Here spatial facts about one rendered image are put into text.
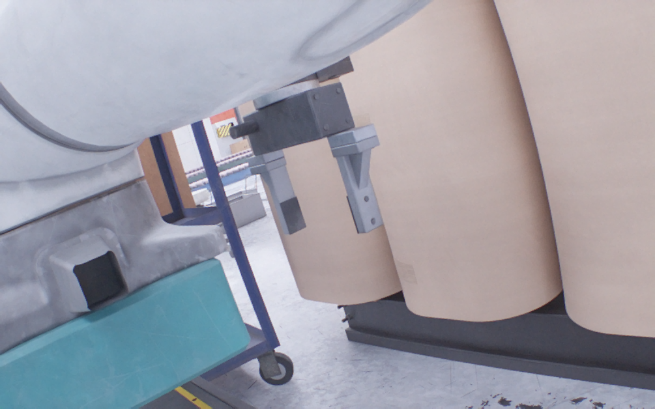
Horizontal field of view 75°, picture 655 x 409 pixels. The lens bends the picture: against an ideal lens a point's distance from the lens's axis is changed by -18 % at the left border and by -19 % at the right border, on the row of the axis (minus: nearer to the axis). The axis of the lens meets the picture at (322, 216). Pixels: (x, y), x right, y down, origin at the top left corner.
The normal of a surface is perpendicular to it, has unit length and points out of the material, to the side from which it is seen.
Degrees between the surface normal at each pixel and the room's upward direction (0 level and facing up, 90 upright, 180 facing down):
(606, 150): 90
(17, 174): 140
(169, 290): 90
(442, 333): 90
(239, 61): 151
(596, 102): 90
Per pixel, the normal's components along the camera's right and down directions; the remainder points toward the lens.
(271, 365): 0.06, 0.18
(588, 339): -0.73, 0.35
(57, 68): -0.22, 0.78
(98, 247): -0.22, -0.94
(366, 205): 0.61, -0.04
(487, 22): 0.41, 0.04
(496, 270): -0.32, 0.28
